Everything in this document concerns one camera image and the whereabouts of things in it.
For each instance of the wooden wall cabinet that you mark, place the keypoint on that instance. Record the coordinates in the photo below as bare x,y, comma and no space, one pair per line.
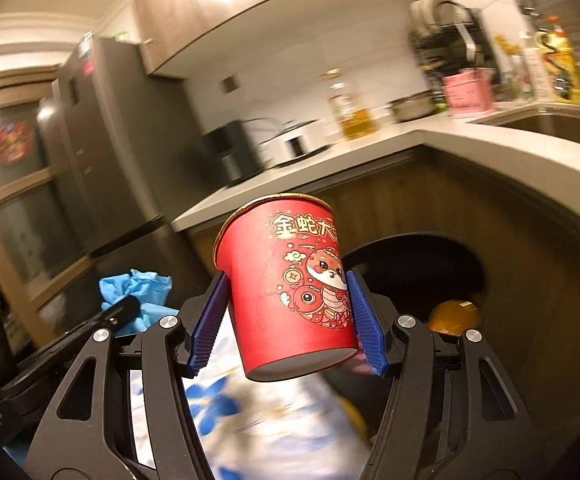
250,10

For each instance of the wooden base cabinet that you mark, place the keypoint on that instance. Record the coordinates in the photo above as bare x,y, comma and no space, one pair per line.
520,240

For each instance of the black dish rack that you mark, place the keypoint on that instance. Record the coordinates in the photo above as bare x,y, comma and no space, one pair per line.
440,35

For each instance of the wooden framed glass door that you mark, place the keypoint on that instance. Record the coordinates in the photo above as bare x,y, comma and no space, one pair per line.
15,220

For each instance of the pink utensil holder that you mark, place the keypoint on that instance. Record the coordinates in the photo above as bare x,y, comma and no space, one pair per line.
467,95

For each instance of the black air fryer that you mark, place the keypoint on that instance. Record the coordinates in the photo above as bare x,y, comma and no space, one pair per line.
230,155

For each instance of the blue floral blanket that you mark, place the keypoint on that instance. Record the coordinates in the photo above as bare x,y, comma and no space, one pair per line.
250,420

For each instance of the red round door sticker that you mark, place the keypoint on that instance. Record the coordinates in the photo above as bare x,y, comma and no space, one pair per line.
14,142

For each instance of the yellow detergent bottle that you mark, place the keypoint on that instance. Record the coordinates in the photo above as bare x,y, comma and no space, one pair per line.
562,70

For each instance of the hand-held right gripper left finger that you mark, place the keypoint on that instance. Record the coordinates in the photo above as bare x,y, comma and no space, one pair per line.
210,330

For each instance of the white pump bottle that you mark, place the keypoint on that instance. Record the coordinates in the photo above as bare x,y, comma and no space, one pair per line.
532,70

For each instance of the black round trash bin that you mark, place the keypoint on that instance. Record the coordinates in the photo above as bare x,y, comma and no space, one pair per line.
420,270

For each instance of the dark wall socket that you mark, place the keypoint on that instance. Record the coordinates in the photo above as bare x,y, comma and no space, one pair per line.
229,85

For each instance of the stainless steel bowl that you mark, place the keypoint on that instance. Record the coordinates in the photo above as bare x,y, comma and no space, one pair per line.
412,107

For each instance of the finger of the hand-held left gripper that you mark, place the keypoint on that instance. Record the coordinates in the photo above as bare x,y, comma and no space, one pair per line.
115,312

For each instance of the dark grey refrigerator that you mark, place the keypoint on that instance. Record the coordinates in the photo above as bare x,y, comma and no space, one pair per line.
110,150

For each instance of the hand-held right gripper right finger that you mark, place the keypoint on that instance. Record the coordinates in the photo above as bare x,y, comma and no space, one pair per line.
365,325

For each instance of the cooking oil bottle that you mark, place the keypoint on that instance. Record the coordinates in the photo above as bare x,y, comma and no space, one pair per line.
352,120

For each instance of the steel kitchen sink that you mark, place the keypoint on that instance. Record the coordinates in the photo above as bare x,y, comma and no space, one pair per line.
550,127

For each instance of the white slow cooker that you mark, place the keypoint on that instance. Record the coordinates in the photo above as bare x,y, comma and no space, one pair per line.
295,145

